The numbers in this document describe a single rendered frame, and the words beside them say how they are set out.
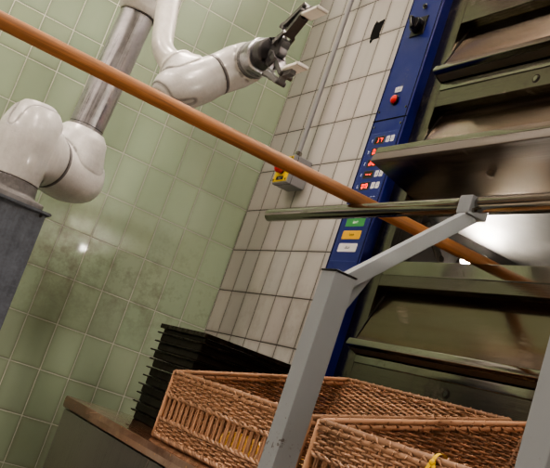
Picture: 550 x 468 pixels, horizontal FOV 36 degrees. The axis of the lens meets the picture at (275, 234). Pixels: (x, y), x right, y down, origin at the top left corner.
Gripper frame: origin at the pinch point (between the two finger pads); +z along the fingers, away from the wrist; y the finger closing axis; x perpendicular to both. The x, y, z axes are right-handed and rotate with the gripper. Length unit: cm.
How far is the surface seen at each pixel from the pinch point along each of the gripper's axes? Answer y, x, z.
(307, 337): 65, 5, 44
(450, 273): 33, -55, 0
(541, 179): 11, -53, 22
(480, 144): 8.1, -40.4, 15.1
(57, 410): 100, -15, -116
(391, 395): 65, -52, -3
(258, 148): 29.7, 6.3, 7.7
